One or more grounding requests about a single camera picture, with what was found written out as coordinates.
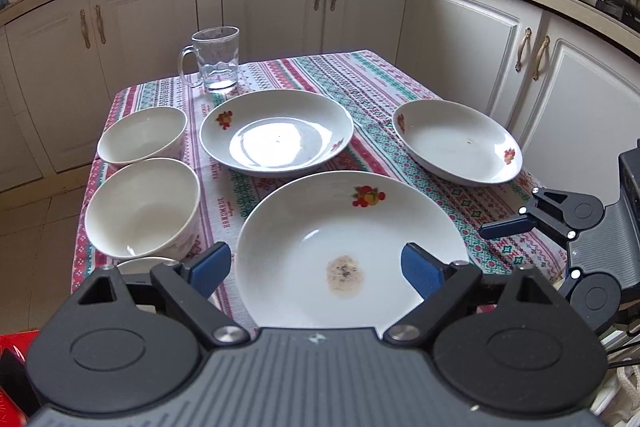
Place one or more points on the patterned red green tablecloth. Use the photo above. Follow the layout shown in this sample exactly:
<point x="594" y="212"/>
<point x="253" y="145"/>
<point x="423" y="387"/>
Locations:
<point x="380" y="77"/>

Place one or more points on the white kitchen cabinets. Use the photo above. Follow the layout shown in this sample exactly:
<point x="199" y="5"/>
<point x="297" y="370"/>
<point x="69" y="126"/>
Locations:
<point x="280" y="12"/>

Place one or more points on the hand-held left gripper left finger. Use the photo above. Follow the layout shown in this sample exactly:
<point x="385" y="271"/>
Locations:
<point x="209" y="268"/>

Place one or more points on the large white fruit-print plate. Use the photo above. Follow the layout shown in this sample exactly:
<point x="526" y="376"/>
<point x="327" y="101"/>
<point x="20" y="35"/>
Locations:
<point x="275" y="142"/>

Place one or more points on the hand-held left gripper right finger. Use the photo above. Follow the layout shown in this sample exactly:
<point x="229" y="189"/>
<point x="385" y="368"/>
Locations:
<point x="421" y="271"/>

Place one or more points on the clear glass mug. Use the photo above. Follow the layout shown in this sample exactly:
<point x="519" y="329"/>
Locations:
<point x="220" y="57"/>

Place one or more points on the large white bowl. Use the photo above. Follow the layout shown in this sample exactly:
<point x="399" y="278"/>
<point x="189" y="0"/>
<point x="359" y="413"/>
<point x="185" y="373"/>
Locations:
<point x="140" y="207"/>

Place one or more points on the small white bowl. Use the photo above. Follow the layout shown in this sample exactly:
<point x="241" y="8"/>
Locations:
<point x="141" y="264"/>

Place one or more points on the stained white fruit-print plate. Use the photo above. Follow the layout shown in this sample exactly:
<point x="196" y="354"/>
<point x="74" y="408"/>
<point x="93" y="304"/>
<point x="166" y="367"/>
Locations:
<point x="310" y="227"/>

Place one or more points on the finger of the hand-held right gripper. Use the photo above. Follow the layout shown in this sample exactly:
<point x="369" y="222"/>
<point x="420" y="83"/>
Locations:
<point x="502" y="227"/>
<point x="569" y="283"/>

